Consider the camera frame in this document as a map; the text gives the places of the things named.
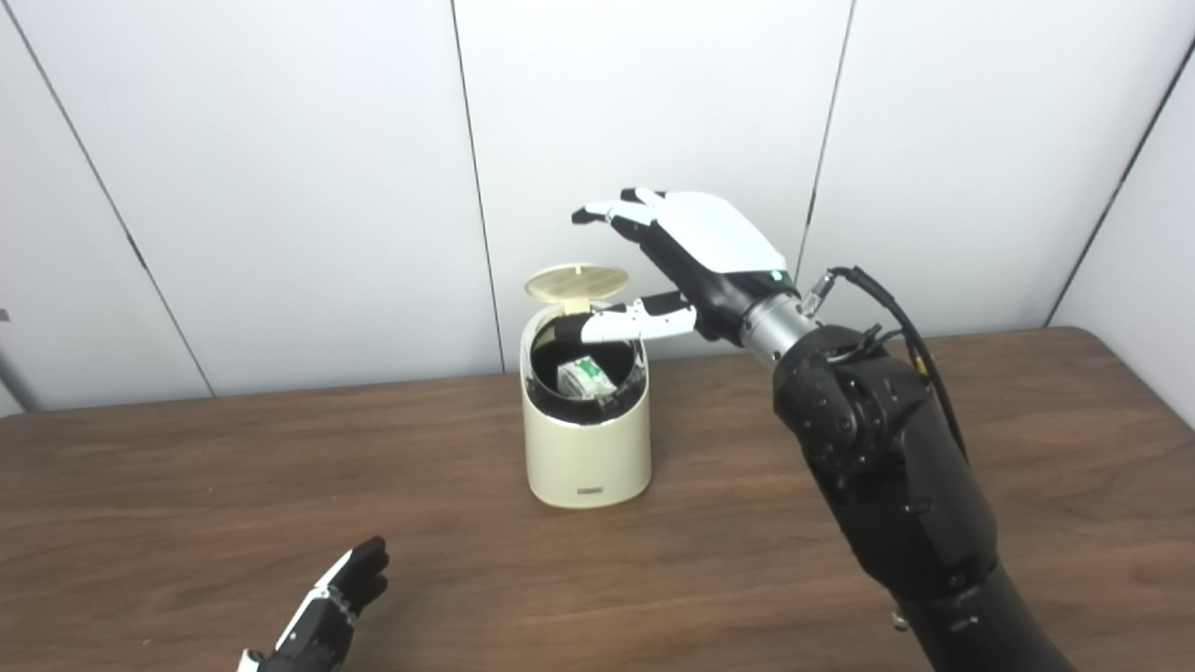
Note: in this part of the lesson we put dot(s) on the cream round bin lid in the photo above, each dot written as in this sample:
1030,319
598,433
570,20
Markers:
577,280

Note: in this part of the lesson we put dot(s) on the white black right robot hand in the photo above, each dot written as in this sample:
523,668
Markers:
719,243

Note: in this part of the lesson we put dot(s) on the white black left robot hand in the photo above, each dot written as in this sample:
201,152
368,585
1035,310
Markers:
327,616

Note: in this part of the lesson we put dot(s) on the cream-colored cylindrical bin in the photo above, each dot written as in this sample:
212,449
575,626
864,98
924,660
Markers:
588,457

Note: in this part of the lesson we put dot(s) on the green white milk carton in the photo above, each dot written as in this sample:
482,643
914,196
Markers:
586,378

